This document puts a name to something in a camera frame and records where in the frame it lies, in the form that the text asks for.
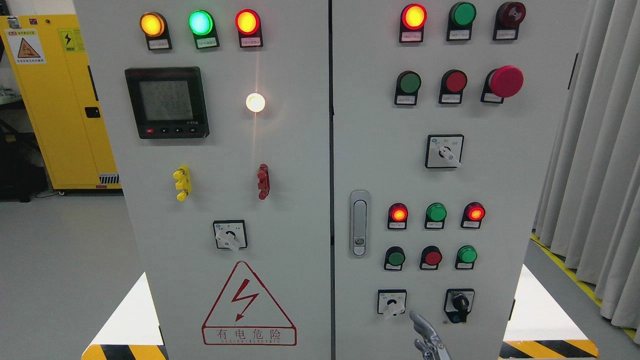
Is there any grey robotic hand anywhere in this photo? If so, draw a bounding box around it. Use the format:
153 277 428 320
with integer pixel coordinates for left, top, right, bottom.
409 310 451 360

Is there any silver door handle lever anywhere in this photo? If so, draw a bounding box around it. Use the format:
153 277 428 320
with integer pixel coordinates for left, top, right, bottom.
353 199 367 239

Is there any right grey cabinet door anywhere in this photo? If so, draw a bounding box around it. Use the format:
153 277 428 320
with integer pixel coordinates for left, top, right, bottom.
333 0 589 360

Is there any grey cabinet door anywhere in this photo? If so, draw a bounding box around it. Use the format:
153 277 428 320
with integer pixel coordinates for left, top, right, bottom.
74 0 332 360
333 0 589 360

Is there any left grey cabinet door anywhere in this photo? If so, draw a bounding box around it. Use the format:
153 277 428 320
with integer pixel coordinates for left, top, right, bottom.
74 0 332 360

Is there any red-orange indicator light left door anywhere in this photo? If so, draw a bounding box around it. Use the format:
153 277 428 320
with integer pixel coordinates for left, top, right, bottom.
235 8 264 48

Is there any red push button lower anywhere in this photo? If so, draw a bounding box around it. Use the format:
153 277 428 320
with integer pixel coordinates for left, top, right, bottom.
419 245 442 271

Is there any red push button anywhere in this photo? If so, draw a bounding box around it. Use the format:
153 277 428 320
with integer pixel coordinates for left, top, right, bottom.
438 69 467 105
419 245 442 271

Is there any green push button lower left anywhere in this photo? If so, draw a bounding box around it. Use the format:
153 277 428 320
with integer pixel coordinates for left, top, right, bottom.
383 246 406 271

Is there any green push button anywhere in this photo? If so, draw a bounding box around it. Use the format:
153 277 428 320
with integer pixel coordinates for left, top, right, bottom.
454 244 478 271
393 70 422 106
383 246 406 271

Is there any green push button lower right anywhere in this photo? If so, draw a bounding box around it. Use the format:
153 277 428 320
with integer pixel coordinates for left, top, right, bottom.
454 244 478 271

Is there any green indicator middle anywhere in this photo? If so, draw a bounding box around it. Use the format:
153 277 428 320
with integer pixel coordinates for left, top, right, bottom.
423 202 448 230

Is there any red lit indicator left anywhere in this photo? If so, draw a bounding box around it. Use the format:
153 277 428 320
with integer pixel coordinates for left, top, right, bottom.
386 203 409 231

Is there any red lit indicator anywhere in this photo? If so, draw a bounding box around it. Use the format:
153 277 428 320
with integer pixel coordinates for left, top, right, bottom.
386 203 409 231
460 202 486 229
398 3 428 44

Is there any red electric danger sign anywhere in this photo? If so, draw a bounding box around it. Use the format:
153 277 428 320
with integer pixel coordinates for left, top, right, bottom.
201 260 298 346

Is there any grey curtain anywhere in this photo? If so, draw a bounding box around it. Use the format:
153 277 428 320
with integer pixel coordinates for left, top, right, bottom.
534 0 640 330

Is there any red test terminal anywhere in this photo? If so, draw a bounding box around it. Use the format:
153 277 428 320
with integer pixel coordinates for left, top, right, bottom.
256 163 271 200

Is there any green push button upper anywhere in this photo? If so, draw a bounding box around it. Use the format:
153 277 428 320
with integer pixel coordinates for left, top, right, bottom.
393 70 422 106

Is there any red push button upper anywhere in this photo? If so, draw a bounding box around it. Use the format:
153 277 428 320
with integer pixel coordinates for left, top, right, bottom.
438 69 467 105

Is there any red emergency stop mushroom button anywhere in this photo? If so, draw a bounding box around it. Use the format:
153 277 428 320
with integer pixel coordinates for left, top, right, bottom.
480 64 524 104

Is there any white lit indicator light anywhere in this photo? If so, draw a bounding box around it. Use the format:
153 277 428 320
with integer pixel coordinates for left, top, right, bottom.
245 92 266 113

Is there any yellow test terminal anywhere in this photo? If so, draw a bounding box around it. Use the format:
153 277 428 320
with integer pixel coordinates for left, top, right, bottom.
173 164 192 202

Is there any red lit indicator top right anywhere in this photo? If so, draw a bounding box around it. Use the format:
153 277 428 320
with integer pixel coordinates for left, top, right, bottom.
398 3 428 44

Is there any green indicator top right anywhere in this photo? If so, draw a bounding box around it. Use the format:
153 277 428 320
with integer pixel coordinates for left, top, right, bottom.
446 1 477 42

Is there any dark red buzzer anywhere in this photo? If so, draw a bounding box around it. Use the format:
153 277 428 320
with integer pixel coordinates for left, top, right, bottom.
493 1 527 41

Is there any black digital power meter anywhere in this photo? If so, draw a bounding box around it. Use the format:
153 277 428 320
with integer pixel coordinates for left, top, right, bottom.
125 66 210 139

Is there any green lit indicator light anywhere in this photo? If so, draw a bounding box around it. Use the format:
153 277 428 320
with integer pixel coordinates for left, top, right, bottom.
188 9 220 50

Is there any orange indicator light top left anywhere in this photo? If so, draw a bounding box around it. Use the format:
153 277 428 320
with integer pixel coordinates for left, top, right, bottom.
139 12 173 51

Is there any yellow safety cabinet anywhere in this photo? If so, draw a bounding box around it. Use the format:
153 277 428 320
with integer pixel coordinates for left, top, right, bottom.
1 14 122 191

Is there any black key switch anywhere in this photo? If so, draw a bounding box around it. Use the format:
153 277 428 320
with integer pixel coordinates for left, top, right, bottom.
443 288 475 324

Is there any lower white selector switch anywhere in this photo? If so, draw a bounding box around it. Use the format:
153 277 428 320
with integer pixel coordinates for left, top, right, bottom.
377 289 407 320

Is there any silver handle lock base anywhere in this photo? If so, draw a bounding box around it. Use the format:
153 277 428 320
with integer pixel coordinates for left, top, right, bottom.
349 190 371 257

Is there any upper right selector switch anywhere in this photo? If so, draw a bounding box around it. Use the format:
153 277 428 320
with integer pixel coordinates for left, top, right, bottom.
424 134 465 169

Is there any left door selector switch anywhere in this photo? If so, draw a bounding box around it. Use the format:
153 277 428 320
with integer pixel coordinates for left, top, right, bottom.
212 219 249 251

